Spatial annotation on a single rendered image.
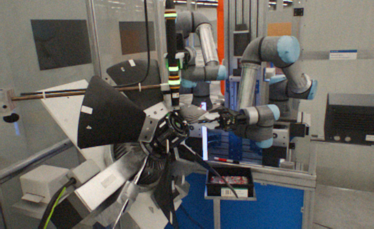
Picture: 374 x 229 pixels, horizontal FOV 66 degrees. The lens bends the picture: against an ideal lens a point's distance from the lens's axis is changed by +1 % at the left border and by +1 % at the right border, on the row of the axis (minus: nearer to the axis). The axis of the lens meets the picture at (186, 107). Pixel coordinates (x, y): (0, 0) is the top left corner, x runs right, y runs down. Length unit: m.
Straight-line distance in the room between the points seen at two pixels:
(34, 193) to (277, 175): 1.12
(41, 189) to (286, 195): 1.15
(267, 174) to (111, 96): 0.92
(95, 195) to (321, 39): 2.34
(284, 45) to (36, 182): 1.21
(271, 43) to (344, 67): 1.55
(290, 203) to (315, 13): 1.72
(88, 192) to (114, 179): 0.10
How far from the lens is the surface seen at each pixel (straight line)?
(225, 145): 1.88
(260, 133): 1.32
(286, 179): 1.52
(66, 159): 1.71
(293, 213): 1.64
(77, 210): 0.85
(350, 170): 3.13
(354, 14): 2.81
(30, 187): 1.45
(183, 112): 1.29
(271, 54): 1.34
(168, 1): 1.08
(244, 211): 1.69
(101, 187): 0.92
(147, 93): 1.13
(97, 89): 0.91
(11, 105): 1.15
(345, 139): 1.40
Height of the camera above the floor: 1.56
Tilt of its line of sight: 16 degrees down
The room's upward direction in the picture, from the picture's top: 3 degrees counter-clockwise
